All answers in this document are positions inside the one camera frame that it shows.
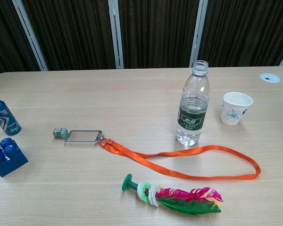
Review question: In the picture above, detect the transparent plastic water bottle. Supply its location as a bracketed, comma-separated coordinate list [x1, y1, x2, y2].
[175, 60, 210, 146]

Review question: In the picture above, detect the white paper cup blue flower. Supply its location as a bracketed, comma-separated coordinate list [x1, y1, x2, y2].
[220, 92, 254, 126]

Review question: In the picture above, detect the blue spray bottle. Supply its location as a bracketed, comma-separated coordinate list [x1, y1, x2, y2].
[0, 91, 22, 136]

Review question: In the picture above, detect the small teal cube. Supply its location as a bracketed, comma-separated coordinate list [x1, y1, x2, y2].
[53, 127, 69, 139]

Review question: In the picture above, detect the feather shuttlecock green base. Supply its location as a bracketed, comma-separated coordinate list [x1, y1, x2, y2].
[121, 173, 224, 215]

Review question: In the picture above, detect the blue toy building block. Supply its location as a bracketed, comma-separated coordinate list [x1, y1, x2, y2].
[0, 137, 29, 178]

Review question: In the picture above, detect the clear badge holder metal frame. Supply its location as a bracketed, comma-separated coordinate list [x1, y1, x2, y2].
[64, 129, 106, 145]

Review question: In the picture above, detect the orange lanyard strap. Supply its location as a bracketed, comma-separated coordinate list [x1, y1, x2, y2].
[99, 137, 261, 181]

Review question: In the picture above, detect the white table cable grommet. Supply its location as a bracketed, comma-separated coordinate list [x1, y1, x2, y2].
[259, 73, 281, 83]

